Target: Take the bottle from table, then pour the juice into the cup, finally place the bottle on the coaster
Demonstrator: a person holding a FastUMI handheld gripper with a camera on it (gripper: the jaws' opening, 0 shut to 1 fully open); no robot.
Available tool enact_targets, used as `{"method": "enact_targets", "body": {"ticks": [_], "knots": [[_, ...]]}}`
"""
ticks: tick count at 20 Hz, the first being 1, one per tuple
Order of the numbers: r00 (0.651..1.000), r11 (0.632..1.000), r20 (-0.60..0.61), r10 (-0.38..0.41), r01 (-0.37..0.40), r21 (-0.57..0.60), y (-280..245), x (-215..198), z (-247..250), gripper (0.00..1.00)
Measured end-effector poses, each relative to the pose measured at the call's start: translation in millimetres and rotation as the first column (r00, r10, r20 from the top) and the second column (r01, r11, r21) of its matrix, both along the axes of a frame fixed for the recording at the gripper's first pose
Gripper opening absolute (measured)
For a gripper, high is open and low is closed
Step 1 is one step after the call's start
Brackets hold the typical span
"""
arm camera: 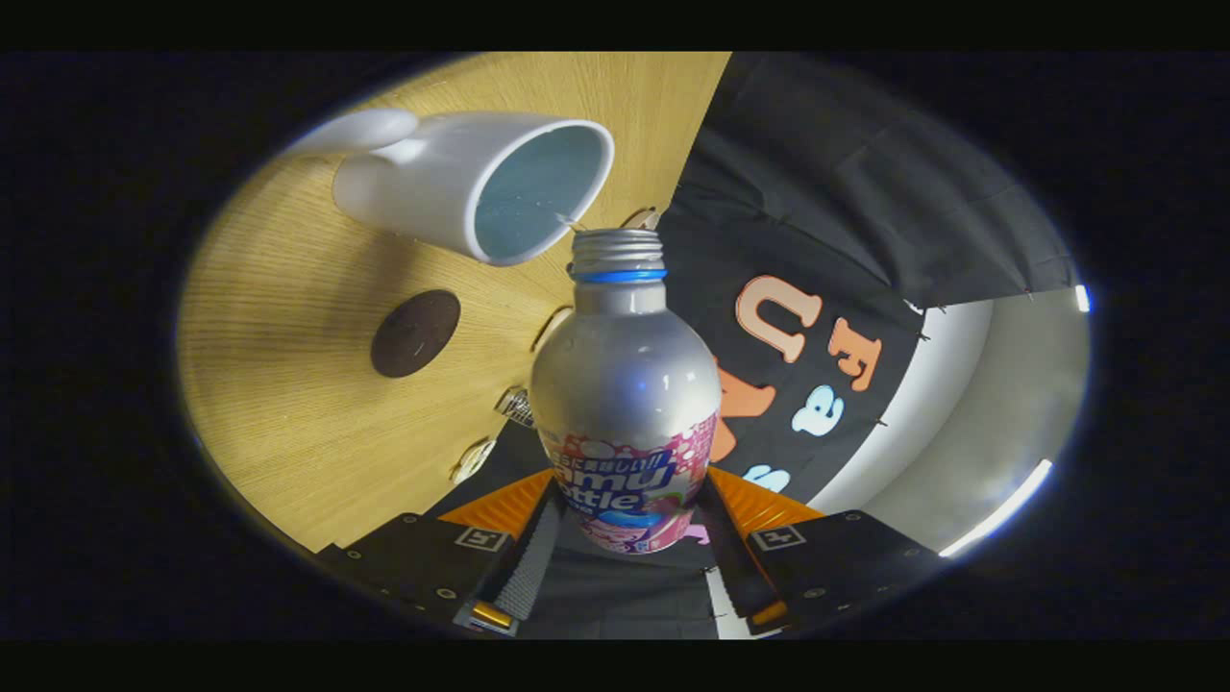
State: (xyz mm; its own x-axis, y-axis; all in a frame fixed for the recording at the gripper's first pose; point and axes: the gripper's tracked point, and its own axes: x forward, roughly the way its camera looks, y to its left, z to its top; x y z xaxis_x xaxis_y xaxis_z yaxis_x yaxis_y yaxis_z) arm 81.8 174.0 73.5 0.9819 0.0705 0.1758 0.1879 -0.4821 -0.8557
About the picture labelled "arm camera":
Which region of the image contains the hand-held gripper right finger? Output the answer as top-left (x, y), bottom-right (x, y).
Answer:
top-left (697, 466), bottom-right (947, 635)

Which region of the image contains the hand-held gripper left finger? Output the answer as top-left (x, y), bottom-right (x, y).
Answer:
top-left (317, 468), bottom-right (563, 637)

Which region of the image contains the silver juice bottle pink label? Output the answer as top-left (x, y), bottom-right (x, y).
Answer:
top-left (529, 229), bottom-right (723, 556)

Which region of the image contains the dark brown round coaster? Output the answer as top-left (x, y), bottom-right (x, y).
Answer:
top-left (370, 289), bottom-right (461, 379)

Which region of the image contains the white cup with handle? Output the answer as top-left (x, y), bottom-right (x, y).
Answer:
top-left (285, 108), bottom-right (616, 267)

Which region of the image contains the white divided tray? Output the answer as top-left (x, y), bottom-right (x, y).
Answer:
top-left (452, 438), bottom-right (497, 484)

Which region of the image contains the white toaster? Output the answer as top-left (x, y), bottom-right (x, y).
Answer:
top-left (531, 306), bottom-right (576, 353)

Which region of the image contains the long ceiling light panel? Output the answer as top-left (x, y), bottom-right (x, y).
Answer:
top-left (939, 458), bottom-right (1054, 559)

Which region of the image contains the wooden table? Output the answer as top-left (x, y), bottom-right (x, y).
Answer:
top-left (178, 52), bottom-right (733, 554)

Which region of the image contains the black backdrop cloth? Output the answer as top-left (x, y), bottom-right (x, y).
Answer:
top-left (423, 52), bottom-right (1077, 640)

